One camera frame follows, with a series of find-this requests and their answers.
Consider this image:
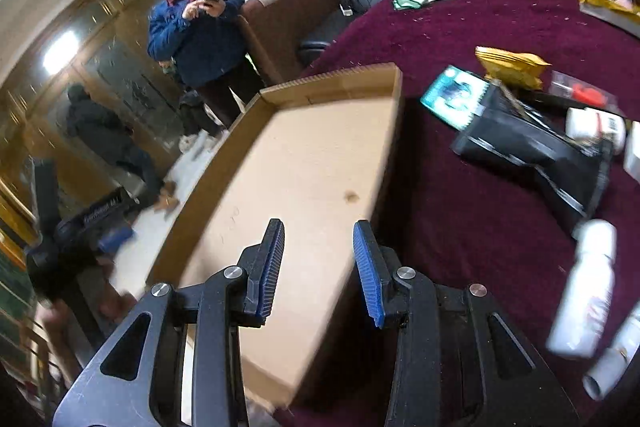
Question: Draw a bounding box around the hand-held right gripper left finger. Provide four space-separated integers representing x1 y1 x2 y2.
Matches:
52 218 286 427

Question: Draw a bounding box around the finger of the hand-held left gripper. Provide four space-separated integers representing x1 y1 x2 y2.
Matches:
97 227 134 254

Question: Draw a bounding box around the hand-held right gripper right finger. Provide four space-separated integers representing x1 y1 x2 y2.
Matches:
352 219 581 427

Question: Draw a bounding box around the shallow cardboard box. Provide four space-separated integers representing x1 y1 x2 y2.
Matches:
145 63 405 408

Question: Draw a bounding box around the maroon velvet tablecloth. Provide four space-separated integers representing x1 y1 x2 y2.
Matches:
272 0 640 427

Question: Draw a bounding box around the wooden glass-panel door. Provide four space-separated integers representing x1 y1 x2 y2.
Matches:
0 0 201 258

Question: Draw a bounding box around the teal tissue pack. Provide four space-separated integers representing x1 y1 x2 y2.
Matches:
420 65 491 131

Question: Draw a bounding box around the white plastic bottle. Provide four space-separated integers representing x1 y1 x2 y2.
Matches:
546 219 618 360

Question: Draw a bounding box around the brown armchair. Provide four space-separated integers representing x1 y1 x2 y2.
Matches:
240 0 343 85

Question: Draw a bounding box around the yellow crinkled snack packet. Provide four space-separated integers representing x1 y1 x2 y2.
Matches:
474 46 552 90

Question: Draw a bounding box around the white tube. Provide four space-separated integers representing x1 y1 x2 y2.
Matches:
582 302 640 402

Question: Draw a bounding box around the white jar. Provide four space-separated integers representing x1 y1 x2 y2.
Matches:
565 107 627 154

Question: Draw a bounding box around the red candle in clear pack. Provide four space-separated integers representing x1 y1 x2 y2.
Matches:
550 71 621 112

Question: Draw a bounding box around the white container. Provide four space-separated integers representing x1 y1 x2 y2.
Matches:
622 122 640 184

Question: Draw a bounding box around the gold foil packet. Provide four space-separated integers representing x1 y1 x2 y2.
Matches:
577 0 640 38

